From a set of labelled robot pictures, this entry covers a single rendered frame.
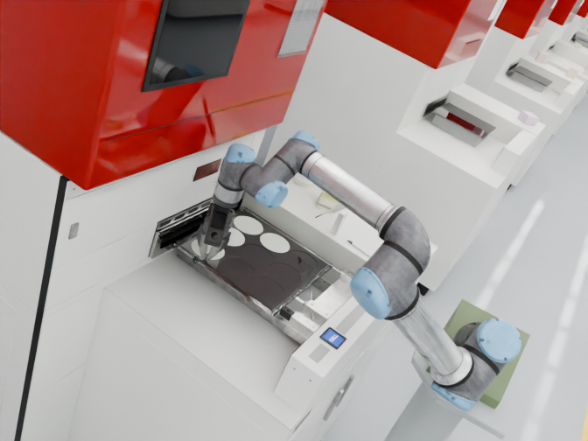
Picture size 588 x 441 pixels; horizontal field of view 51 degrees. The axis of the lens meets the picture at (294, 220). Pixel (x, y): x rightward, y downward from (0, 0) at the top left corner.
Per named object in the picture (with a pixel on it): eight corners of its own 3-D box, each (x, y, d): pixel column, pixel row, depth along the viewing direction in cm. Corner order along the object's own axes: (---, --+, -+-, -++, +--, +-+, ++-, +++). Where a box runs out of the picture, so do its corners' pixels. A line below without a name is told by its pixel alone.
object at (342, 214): (318, 227, 202) (334, 194, 195) (325, 224, 205) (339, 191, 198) (334, 237, 200) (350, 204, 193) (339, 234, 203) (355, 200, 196)
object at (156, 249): (147, 256, 179) (154, 230, 174) (234, 212, 214) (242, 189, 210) (151, 259, 178) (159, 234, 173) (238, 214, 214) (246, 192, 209)
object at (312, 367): (272, 393, 156) (290, 354, 149) (360, 303, 201) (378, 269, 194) (302, 416, 153) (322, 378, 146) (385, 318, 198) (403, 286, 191)
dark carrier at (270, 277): (178, 245, 180) (178, 243, 180) (243, 210, 208) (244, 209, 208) (271, 311, 170) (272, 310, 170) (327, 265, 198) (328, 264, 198)
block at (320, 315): (302, 311, 177) (305, 303, 175) (307, 306, 180) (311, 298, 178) (325, 326, 175) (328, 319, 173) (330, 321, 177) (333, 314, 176)
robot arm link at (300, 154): (453, 228, 141) (296, 118, 159) (423, 263, 139) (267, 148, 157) (449, 246, 152) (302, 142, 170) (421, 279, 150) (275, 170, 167)
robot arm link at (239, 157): (245, 159, 155) (222, 143, 159) (233, 195, 161) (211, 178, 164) (265, 155, 161) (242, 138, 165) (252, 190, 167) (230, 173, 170)
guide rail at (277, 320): (176, 255, 188) (178, 248, 186) (180, 254, 189) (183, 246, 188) (310, 352, 173) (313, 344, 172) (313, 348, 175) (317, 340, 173)
